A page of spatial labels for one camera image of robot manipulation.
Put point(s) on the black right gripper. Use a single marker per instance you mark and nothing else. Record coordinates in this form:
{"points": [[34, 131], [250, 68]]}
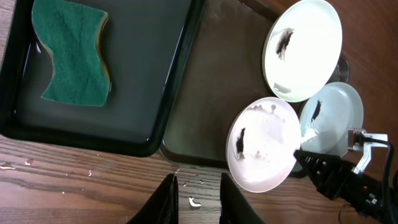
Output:
{"points": [[334, 179]]}

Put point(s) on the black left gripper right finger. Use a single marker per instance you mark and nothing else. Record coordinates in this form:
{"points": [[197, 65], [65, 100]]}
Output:
{"points": [[234, 206]]}

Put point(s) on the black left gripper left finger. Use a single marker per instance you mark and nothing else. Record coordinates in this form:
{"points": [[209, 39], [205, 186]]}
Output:
{"points": [[162, 206]]}

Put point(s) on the pink white plate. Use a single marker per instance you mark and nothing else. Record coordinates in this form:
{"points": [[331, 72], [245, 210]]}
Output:
{"points": [[261, 143]]}

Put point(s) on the green yellow sponge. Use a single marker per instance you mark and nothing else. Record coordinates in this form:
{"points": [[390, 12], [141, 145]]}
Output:
{"points": [[70, 32]]}

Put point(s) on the grey serving tray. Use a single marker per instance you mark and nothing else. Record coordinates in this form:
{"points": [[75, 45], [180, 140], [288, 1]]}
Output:
{"points": [[223, 75]]}

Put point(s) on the black water tray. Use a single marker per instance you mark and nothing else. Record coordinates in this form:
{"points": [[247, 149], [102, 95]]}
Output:
{"points": [[145, 45]]}

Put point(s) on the light blue plate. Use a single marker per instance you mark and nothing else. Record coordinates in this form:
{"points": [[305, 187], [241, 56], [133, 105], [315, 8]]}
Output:
{"points": [[327, 116]]}

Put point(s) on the cream white plate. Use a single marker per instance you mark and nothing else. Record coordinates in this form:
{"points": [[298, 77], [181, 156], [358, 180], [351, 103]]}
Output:
{"points": [[302, 50]]}

